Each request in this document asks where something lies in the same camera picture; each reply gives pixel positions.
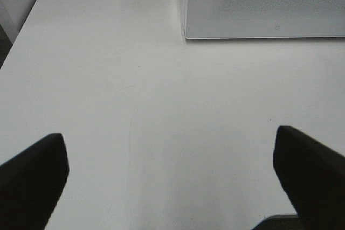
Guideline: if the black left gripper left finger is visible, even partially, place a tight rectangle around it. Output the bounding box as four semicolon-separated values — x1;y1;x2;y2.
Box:
1;133;69;229

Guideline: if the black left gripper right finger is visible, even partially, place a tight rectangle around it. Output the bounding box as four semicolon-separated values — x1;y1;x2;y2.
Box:
273;126;344;229

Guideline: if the white microwave door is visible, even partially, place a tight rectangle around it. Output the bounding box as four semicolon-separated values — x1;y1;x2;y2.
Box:
183;0;344;39

